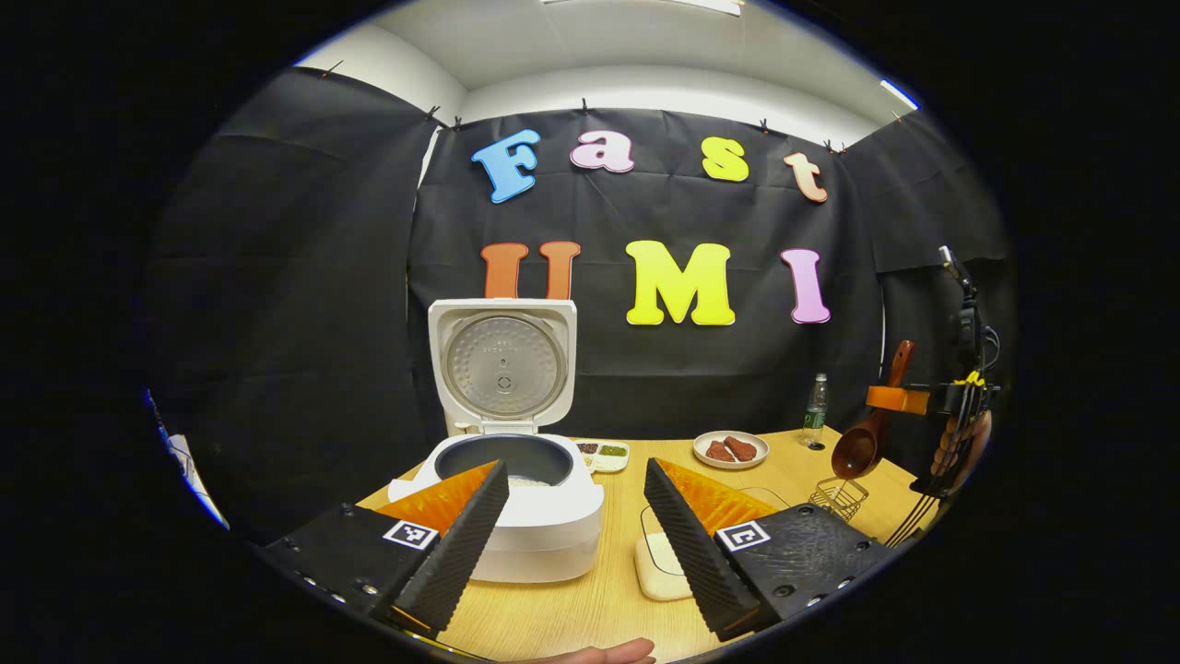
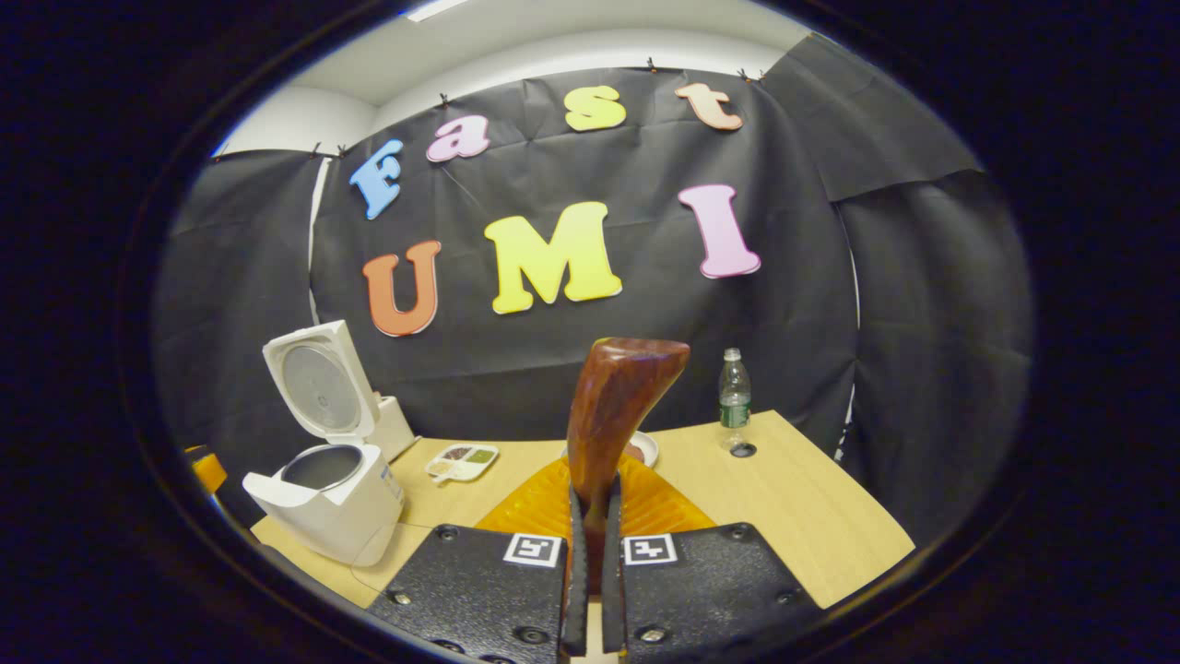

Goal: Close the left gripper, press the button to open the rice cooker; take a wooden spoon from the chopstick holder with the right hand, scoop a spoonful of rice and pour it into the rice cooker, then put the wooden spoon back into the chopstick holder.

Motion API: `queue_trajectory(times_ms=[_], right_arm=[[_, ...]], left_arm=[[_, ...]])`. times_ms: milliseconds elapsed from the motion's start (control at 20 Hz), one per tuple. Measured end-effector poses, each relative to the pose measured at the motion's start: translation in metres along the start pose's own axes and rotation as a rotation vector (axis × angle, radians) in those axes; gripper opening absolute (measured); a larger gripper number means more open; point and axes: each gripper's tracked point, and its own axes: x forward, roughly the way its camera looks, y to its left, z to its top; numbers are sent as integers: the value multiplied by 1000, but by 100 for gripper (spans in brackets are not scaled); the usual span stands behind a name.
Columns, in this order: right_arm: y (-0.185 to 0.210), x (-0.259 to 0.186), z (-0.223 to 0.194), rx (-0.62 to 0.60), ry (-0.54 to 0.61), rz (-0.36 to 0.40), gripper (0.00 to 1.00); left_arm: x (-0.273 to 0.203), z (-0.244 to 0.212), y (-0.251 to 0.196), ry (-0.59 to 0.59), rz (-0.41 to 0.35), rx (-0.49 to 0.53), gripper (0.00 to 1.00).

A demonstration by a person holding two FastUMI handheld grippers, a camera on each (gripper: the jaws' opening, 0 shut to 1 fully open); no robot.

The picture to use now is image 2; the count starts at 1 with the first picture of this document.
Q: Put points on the black backdrop cloth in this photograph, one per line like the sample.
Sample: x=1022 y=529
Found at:
x=876 y=323

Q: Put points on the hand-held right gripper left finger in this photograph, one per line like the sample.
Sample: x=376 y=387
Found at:
x=578 y=590

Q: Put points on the brown wooden spoon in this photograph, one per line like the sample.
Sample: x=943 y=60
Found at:
x=618 y=406

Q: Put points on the white rice cooker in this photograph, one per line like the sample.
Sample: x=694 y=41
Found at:
x=341 y=516

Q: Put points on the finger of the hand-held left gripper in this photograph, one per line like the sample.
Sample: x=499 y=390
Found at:
x=210 y=472

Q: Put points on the clear green-label water bottle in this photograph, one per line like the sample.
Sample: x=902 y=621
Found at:
x=735 y=406

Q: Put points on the white sectioned condiment tray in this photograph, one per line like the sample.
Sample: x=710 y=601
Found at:
x=461 y=464

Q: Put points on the black bottle cap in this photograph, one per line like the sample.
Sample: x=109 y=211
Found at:
x=743 y=450

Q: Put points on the white round plate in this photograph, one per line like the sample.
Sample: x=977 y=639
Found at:
x=650 y=447

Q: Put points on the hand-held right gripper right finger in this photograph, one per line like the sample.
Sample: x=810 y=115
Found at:
x=611 y=599

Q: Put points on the long ceiling light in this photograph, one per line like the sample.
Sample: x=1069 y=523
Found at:
x=433 y=9

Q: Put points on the white toaster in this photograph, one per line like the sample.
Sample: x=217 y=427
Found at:
x=396 y=433

